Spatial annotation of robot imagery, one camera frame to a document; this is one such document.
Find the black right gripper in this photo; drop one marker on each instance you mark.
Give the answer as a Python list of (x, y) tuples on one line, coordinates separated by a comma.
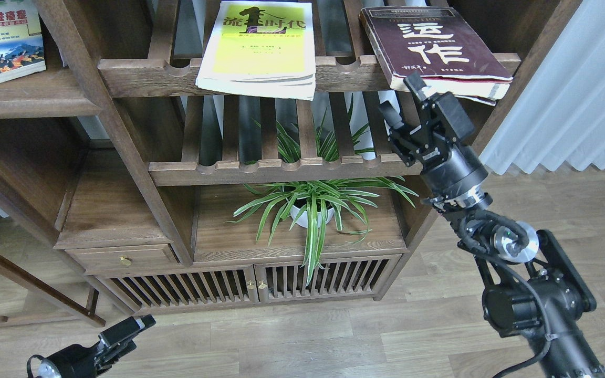
[(450, 169)]

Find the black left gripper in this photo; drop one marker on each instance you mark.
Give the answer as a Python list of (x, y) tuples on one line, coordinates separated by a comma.
[(79, 361)]

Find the dark maroon cover book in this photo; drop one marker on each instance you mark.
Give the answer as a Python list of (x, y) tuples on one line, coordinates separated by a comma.
[(437, 44)]

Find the yellow green cover book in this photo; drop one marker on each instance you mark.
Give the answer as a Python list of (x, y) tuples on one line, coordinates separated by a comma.
[(264, 49)]

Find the white book with colourful picture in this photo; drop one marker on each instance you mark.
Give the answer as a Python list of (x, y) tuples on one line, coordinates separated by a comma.
[(21, 40)]

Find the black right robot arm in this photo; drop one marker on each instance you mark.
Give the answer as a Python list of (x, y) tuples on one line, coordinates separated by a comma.
[(531, 287)]

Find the wooden drawer with brass knob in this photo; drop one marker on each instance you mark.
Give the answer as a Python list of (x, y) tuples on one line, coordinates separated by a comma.
[(97, 260)]

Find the green spider plant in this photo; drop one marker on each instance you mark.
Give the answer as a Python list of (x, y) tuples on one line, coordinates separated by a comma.
[(317, 202)]

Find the dark wooden bookshelf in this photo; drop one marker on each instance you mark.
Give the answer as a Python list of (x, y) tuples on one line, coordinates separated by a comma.
[(110, 147)]

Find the white pleated curtain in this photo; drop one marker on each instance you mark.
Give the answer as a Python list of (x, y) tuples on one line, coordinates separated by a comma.
[(559, 119)]

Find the right slatted cabinet door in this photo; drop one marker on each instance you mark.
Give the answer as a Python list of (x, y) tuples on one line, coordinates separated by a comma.
[(338, 278)]

